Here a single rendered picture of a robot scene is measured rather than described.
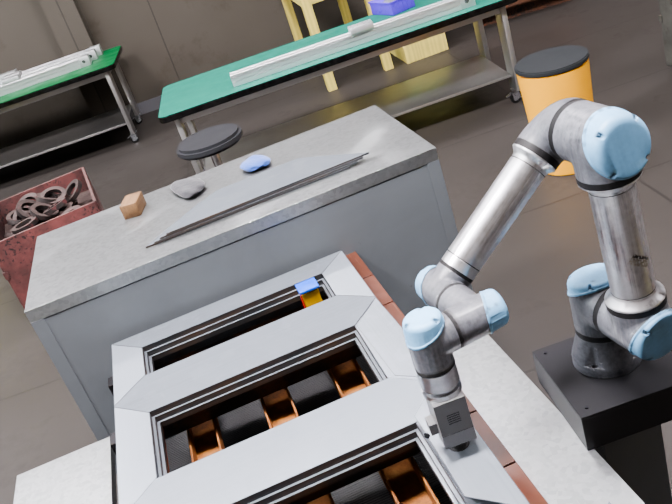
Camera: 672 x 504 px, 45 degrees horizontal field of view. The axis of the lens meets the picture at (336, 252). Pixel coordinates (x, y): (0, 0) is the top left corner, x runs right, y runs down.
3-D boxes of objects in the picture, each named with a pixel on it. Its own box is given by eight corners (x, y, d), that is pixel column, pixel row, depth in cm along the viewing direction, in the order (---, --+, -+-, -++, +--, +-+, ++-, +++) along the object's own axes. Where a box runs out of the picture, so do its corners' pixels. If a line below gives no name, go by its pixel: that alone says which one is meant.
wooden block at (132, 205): (141, 215, 271) (135, 202, 269) (124, 220, 272) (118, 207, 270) (147, 203, 280) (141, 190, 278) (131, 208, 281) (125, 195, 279)
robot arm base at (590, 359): (623, 329, 190) (617, 294, 185) (655, 364, 176) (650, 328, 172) (562, 350, 190) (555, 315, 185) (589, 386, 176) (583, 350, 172)
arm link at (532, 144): (538, 77, 157) (397, 285, 162) (573, 86, 148) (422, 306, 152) (575, 109, 163) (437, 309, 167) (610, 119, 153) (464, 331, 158)
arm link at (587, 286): (605, 299, 185) (597, 249, 179) (646, 324, 173) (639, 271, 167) (562, 322, 183) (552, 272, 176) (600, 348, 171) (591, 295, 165)
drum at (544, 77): (524, 163, 467) (503, 63, 440) (586, 141, 468) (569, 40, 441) (551, 186, 432) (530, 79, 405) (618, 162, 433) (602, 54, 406)
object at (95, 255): (30, 323, 233) (24, 312, 231) (42, 246, 286) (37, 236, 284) (438, 159, 248) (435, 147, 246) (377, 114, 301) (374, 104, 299)
